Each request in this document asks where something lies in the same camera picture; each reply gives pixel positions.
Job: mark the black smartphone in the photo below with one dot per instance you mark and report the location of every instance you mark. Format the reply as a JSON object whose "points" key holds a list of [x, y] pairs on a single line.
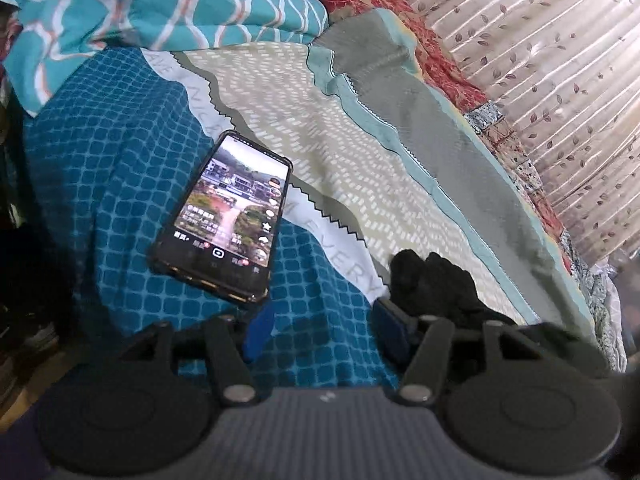
{"points": [[225, 220]]}

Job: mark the teal wavy-print quilt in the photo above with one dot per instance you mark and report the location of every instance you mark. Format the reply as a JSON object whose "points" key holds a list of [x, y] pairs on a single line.
{"points": [[150, 10]]}

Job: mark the leaf-print curtain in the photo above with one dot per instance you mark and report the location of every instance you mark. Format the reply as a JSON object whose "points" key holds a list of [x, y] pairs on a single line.
{"points": [[550, 70]]}

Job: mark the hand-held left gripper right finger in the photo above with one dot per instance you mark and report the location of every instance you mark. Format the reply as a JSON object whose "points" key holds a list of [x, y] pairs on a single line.
{"points": [[392, 330]]}

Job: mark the black pants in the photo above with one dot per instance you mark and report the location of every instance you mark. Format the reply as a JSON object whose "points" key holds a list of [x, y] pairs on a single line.
{"points": [[440, 285]]}

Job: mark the red floral blanket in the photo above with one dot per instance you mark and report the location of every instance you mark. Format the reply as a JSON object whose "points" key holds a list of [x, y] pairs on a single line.
{"points": [[425, 30]]}

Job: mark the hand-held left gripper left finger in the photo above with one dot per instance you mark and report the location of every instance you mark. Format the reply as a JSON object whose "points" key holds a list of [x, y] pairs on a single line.
{"points": [[259, 332]]}

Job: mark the patterned bedsheet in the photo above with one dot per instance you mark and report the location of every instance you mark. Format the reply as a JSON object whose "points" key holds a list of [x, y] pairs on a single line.
{"points": [[310, 125]]}

